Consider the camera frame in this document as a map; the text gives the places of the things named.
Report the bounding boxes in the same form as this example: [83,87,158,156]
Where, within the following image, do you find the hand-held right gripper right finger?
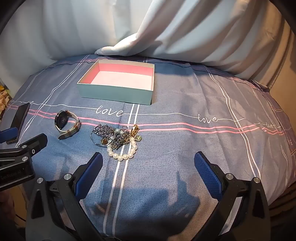
[195,151,270,241]

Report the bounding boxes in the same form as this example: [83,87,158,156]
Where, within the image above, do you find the wristwatch with beige strap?
[55,110,82,140]

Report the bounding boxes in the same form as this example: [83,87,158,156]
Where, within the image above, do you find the blue plaid bed sheet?
[0,54,296,241]

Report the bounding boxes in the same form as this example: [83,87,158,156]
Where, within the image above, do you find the pale wooden clutter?
[0,85,13,115]

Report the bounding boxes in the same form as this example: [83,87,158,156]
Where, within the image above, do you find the metal chain necklaces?
[91,124,130,151]

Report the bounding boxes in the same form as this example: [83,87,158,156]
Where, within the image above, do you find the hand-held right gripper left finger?
[26,152,103,241]

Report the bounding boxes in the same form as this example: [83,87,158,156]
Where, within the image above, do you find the white curtain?
[0,0,290,80]

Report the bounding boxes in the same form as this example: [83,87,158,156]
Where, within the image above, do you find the white pearl bracelet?
[107,136,137,162]

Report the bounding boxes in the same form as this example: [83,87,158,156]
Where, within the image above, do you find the teal box with pink lining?
[77,59,155,106]

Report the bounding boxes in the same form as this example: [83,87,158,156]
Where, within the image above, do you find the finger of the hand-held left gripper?
[0,133,48,171]
[0,103,31,145]

